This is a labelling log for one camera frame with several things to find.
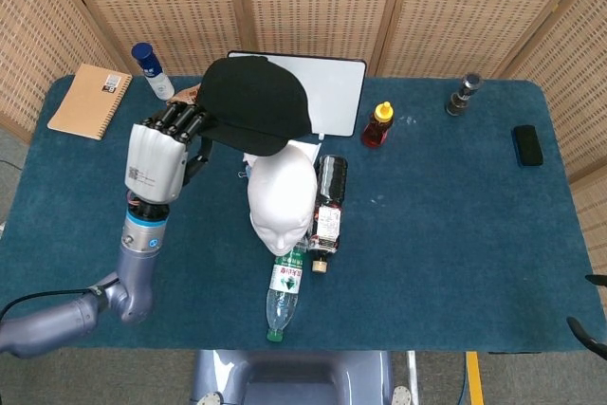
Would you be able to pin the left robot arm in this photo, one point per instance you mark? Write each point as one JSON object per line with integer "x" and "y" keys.
{"x": 135, "y": 272}

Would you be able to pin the black board eraser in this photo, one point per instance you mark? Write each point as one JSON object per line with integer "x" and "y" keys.
{"x": 527, "y": 146}

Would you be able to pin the blue table cloth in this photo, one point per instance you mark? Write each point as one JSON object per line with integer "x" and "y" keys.
{"x": 450, "y": 234}

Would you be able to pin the clear water bottle green cap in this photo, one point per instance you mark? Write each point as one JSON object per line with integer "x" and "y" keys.
{"x": 283, "y": 291}

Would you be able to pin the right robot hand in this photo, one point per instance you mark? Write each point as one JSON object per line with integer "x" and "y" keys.
{"x": 597, "y": 345}

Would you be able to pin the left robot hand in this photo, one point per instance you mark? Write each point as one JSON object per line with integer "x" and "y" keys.
{"x": 152, "y": 163}

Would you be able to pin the grey robot torso base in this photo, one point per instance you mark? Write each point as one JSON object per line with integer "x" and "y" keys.
{"x": 294, "y": 376}

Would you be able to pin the orange sauce pouch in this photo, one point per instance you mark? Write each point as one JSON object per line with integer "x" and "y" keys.
{"x": 185, "y": 94}

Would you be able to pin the black baseball cap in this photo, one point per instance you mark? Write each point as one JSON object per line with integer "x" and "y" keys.
{"x": 256, "y": 101}

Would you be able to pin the small white board black frame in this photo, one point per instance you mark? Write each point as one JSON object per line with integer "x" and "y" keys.
{"x": 332, "y": 92}

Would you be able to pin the white bottle blue cap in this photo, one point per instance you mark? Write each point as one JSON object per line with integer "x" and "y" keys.
{"x": 154, "y": 75}

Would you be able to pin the honey bottle yellow cap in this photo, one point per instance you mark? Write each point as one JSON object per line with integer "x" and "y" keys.
{"x": 375, "y": 132}

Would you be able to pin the brown spiral notebook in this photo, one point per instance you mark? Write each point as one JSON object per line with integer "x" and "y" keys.
{"x": 87, "y": 101}

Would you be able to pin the yellow floor tape strip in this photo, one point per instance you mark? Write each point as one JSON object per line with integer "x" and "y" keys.
{"x": 475, "y": 376}

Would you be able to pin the white foam mannequin head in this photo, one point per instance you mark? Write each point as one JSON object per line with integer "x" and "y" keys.
{"x": 282, "y": 196}

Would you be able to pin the dark drink bottle beige cap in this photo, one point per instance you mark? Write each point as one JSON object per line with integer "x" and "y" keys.
{"x": 329, "y": 215}

